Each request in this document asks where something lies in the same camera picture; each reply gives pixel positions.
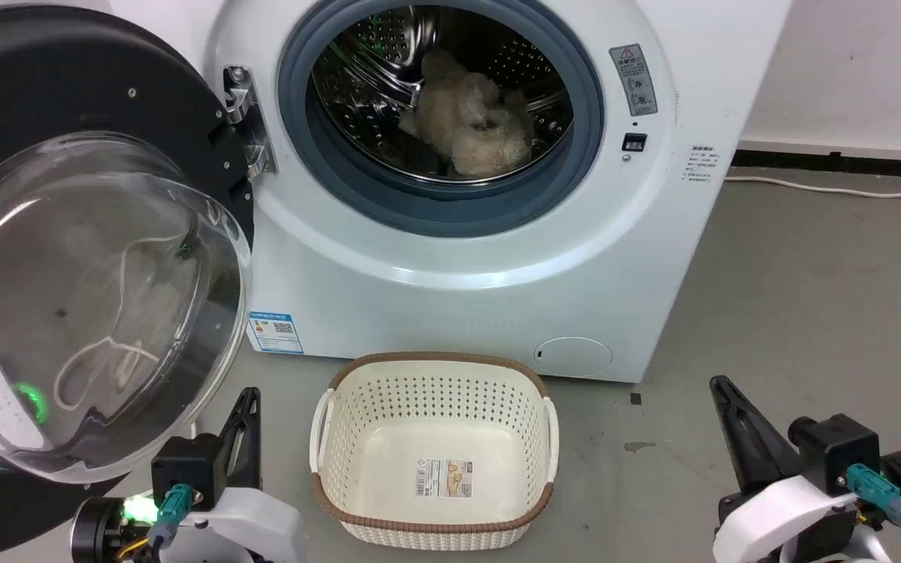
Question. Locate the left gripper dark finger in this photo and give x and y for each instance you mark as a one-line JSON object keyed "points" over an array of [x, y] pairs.
{"points": [[251, 414]]}

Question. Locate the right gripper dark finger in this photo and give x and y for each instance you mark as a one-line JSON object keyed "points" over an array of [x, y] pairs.
{"points": [[752, 450]]}

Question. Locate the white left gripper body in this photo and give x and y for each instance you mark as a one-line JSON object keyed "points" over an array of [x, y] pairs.
{"points": [[247, 528]]}

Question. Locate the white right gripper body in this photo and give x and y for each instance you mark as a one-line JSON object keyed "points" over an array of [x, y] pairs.
{"points": [[779, 516]]}

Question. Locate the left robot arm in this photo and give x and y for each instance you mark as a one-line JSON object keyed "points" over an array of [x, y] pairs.
{"points": [[95, 528]]}

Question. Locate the white front-load washing machine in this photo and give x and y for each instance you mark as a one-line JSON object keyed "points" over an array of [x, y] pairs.
{"points": [[458, 313]]}

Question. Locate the chrome door hinge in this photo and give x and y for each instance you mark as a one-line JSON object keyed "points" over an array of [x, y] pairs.
{"points": [[251, 117]]}

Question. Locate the black door latch slot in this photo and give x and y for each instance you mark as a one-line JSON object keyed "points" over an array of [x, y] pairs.
{"points": [[634, 142]]}

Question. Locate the black washer door glass bowl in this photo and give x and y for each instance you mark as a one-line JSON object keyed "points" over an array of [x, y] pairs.
{"points": [[67, 78]]}

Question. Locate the blue white energy label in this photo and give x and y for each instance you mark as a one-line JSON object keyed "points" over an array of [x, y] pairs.
{"points": [[274, 332]]}

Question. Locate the cream laundry basket brown rim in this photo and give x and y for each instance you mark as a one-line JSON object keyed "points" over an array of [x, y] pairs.
{"points": [[435, 422]]}

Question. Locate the round white filter cover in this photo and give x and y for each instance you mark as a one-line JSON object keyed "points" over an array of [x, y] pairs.
{"points": [[573, 356]]}

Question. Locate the paper product label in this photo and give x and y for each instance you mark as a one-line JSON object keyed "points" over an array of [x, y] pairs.
{"points": [[445, 478]]}

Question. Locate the black baseboard strip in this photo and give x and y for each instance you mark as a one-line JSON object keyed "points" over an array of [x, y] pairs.
{"points": [[849, 163]]}

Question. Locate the perforated steel washer drum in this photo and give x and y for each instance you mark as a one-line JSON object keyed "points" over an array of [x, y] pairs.
{"points": [[364, 78]]}

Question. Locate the beige fluffy plush toy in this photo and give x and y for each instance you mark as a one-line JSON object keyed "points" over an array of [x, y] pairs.
{"points": [[474, 129]]}

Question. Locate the grey warning sticker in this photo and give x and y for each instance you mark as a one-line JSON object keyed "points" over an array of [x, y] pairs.
{"points": [[634, 78]]}

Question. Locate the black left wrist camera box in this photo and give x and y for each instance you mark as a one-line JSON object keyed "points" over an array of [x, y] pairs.
{"points": [[184, 465]]}

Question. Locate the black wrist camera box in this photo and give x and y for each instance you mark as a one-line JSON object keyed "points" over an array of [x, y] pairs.
{"points": [[841, 446], [184, 465]]}

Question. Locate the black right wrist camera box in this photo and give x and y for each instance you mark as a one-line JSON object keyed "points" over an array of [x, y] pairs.
{"points": [[841, 446]]}

